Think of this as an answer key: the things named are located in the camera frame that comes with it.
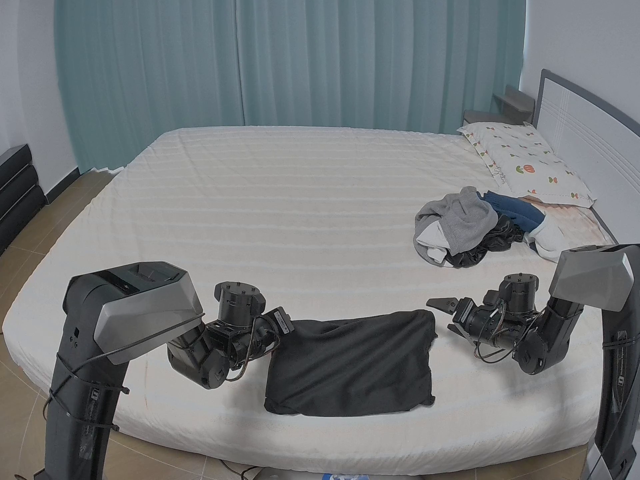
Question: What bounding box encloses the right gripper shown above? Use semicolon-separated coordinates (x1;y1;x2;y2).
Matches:
426;296;497;345

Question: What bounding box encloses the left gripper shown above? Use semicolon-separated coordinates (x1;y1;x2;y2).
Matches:
249;307;294;357

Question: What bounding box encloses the black T-shirt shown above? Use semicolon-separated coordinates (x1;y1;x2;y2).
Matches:
264;309;438;418

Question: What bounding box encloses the pile of clothes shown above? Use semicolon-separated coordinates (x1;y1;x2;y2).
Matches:
414;186;563;270

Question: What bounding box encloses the bed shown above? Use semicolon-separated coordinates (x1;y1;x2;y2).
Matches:
2;68;640;474

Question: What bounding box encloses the white printed pillow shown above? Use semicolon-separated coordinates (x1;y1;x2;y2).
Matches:
457;121;597;206

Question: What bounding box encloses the grey bedside table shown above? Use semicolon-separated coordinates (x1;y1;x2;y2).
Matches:
462;85;536;126

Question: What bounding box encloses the blue-green curtain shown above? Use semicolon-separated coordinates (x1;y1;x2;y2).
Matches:
55;0;247;171
235;0;528;134

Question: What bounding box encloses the black chest of drawers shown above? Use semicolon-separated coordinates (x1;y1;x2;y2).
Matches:
0;144;45;256

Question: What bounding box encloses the black cable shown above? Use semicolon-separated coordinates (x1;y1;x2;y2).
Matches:
47;312;207;419
220;460;266;480

